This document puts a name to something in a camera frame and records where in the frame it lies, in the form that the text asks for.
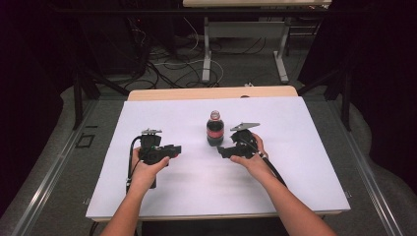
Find person's right hand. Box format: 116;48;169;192
229;132;280;185

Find black metal stand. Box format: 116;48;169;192
296;63;354;133
72;62;131;131

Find white table board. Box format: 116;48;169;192
85;95;352;221

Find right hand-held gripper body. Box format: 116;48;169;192
228;122;262;160

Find tangled black floor cables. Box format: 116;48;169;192
124;18;220;90

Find dark cola bottle red label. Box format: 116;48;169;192
206;110;226;148

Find white metal frame desk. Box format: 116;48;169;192
182;0;332;85

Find silver metal floor rail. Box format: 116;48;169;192
12;99;99;236
328;99;405;236

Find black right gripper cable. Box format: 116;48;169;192
240;137;288;189

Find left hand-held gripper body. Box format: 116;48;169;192
138;128;172;166

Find white floor cable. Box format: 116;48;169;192
153;16;224;87

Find light wooden table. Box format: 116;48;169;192
127;86;299;102

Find person's left hand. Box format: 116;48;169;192
129;147;171;198

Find black horizontal bar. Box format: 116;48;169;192
53;7;365;15

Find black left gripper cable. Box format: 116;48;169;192
125;135;144;195

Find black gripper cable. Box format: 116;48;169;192
240;137;288;189
125;135;144;195

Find black looped floor cable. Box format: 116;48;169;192
208;34;268;56

